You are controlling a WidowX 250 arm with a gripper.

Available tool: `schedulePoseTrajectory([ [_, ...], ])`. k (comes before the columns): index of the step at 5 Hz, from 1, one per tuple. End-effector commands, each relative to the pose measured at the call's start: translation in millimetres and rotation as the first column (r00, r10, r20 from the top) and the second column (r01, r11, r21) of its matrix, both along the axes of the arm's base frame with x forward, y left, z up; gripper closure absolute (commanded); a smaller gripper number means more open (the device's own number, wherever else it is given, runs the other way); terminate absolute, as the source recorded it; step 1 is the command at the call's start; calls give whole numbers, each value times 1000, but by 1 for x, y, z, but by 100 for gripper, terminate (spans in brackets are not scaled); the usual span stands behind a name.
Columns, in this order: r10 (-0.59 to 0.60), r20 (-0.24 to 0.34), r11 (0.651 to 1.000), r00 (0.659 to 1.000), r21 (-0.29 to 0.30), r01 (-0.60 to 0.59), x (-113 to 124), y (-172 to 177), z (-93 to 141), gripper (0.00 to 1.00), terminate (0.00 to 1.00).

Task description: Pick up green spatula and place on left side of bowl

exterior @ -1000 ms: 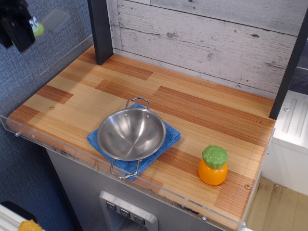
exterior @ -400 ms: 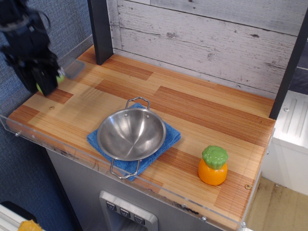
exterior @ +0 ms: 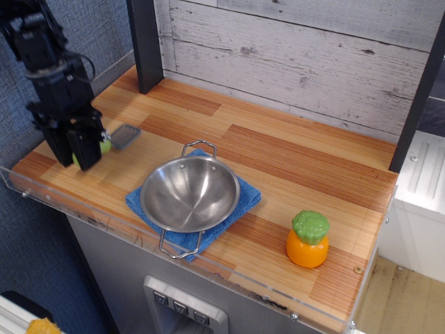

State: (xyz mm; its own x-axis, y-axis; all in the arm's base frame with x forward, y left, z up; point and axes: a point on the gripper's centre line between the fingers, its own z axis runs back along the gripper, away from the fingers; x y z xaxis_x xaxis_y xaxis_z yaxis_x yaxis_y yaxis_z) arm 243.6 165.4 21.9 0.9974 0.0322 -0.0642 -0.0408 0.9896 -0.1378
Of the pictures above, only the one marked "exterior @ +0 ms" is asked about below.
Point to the dark grey right post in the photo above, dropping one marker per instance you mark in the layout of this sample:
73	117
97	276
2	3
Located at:
430	71

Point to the green handled grey spatula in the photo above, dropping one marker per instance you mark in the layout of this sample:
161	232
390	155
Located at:
120	139

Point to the blue folded cloth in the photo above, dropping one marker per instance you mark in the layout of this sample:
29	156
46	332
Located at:
183	242

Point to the dark grey post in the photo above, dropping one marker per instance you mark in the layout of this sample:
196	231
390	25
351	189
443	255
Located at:
146	46
430	71

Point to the white ridged side counter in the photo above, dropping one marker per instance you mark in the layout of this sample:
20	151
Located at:
412	234

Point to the clear acrylic guard rail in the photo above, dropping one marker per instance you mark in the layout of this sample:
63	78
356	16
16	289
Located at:
296	163

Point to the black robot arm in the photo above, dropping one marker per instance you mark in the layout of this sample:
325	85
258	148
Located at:
35	37

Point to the silver dispenser button panel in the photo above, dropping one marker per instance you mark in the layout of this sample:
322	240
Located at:
176	311

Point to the yellow object bottom left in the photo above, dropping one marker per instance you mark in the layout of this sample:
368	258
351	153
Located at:
42	326

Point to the dark grey left post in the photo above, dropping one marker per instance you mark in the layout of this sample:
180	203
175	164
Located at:
146	46

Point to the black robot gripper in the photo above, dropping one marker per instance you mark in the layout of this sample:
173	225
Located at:
64	110

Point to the silver metal pan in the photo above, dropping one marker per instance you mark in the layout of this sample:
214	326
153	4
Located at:
192	193

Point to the orange toy carrot green top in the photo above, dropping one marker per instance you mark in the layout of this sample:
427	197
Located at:
307	243

